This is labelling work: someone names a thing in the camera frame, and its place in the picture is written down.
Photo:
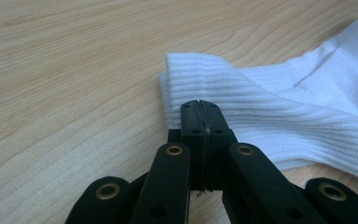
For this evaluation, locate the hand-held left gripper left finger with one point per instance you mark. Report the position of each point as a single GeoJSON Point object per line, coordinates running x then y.
{"type": "Point", "coordinates": [174, 186]}

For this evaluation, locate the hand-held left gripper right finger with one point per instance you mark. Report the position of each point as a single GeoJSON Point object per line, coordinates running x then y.
{"type": "Point", "coordinates": [254, 186]}

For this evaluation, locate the white sock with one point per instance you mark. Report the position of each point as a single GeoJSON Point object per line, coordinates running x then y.
{"type": "Point", "coordinates": [276, 127]}
{"type": "Point", "coordinates": [338, 74]}

